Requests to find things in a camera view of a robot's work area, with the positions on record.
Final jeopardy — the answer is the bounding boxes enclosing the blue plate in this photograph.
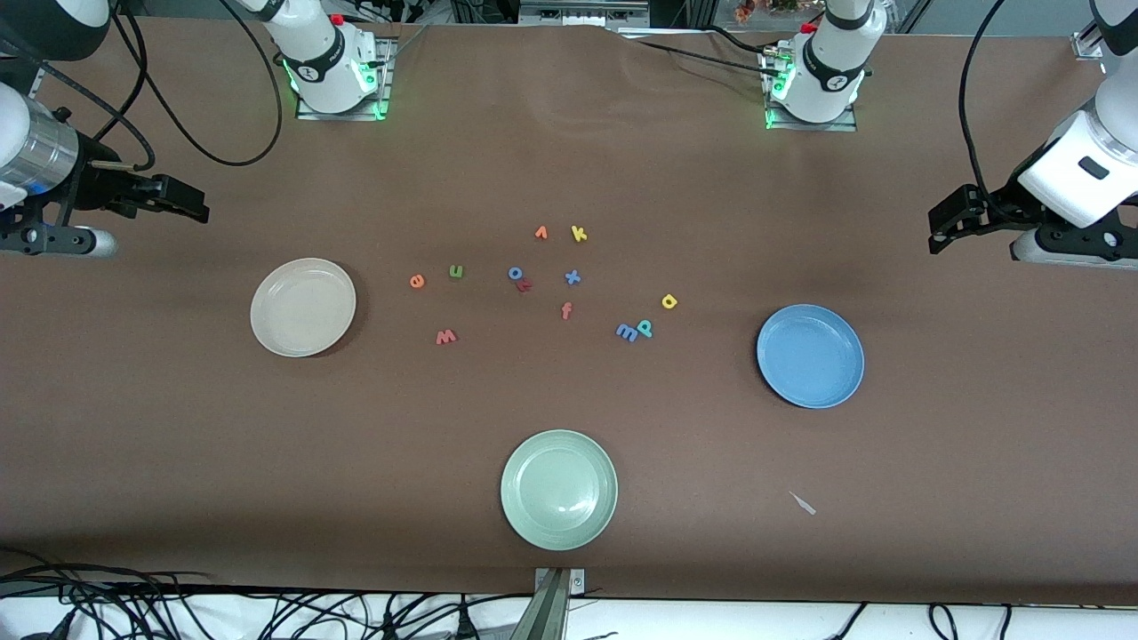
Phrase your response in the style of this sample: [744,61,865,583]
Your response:
[757,304,865,410]

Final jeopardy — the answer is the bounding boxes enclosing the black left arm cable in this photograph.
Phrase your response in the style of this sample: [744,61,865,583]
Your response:
[958,0,1011,211]

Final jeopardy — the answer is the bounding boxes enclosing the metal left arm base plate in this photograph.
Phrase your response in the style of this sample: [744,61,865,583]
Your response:
[763,44,860,133]

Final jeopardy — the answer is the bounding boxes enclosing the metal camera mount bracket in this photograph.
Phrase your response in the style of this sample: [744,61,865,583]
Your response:
[509,567,588,640]

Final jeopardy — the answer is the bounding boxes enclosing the orange dried flowers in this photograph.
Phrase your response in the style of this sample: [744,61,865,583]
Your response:
[733,0,801,24]

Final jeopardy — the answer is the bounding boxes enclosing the pale green plate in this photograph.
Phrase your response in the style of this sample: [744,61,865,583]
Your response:
[501,430,619,552]

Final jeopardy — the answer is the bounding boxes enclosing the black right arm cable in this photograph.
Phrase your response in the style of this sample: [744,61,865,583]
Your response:
[0,0,284,172]

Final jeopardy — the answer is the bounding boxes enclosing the grey equipment box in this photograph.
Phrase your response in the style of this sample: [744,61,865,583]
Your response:
[519,0,651,27]

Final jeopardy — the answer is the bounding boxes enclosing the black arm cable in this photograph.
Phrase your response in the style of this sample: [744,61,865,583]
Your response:
[0,0,284,172]
[958,0,1011,211]

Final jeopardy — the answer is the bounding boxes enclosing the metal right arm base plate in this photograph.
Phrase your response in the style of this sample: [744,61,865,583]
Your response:
[296,36,393,122]

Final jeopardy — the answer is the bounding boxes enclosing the black base power cable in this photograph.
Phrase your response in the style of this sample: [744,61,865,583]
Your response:
[613,27,780,81]

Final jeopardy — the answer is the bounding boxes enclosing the brown table cover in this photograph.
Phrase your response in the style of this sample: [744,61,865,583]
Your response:
[0,16,1138,607]

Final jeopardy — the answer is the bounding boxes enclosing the beige brown plate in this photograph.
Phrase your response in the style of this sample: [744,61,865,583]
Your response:
[251,258,357,358]

